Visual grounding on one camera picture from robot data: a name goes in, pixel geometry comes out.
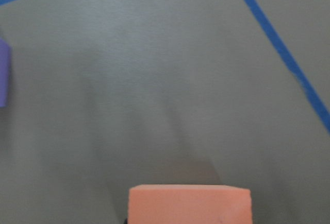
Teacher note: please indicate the orange foam block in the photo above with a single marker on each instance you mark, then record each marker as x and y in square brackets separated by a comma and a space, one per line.
[180, 203]

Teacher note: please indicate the purple foam block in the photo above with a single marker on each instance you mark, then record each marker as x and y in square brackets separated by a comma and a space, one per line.
[5, 70]

